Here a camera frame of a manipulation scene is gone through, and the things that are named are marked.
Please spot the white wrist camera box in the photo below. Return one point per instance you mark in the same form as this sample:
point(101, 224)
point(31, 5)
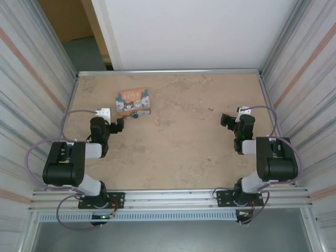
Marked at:
point(243, 109)
point(104, 113)

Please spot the left corrugated metal side panel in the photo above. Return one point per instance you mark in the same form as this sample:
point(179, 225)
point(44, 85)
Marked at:
point(23, 78)

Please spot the right corrugated metal side panel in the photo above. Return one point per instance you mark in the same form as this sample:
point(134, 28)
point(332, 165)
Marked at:
point(309, 78)

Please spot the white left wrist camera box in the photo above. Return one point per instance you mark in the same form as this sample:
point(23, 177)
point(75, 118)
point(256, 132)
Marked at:
point(104, 113)

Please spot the small blue padlock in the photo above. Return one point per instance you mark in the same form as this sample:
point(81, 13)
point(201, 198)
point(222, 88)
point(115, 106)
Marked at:
point(135, 115)

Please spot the corrugated metal side panel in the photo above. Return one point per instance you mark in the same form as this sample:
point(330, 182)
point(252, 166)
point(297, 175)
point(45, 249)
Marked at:
point(23, 78)
point(309, 78)

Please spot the white door frame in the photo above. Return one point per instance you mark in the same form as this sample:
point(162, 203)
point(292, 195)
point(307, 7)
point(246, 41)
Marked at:
point(105, 34)

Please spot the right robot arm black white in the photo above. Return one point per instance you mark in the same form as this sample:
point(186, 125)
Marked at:
point(278, 165)

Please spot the small circuit board green light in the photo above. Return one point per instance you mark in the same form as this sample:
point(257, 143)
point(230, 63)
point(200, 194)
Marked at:
point(101, 216)

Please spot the thin aluminium table edge rail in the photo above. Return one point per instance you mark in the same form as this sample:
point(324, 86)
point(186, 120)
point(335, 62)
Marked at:
point(168, 72)

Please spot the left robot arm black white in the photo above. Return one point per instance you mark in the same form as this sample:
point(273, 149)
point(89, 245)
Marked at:
point(63, 168)

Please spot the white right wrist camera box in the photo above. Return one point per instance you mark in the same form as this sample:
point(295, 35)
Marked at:
point(243, 109)

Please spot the long aluminium mounting rail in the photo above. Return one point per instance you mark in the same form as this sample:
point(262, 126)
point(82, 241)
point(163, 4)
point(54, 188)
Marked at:
point(168, 198)

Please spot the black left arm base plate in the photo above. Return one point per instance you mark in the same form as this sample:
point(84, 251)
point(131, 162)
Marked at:
point(116, 199)

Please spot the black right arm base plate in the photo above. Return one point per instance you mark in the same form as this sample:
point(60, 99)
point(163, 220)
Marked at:
point(224, 198)

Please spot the left aluminium table side rail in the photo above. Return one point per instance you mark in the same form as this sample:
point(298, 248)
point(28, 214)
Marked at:
point(68, 105)

